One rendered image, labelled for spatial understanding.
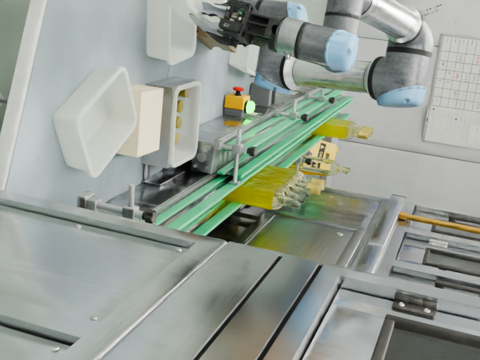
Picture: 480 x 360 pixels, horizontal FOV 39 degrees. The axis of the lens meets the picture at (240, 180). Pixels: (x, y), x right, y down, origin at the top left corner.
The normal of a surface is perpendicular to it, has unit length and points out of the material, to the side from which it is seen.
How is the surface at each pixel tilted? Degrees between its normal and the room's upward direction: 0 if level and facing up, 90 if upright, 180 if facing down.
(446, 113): 90
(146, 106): 0
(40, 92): 0
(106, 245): 90
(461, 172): 90
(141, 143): 0
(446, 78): 90
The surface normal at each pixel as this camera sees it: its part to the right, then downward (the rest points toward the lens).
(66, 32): 0.94, 0.18
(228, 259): 0.09, -0.95
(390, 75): -0.65, -0.04
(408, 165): -0.34, 0.25
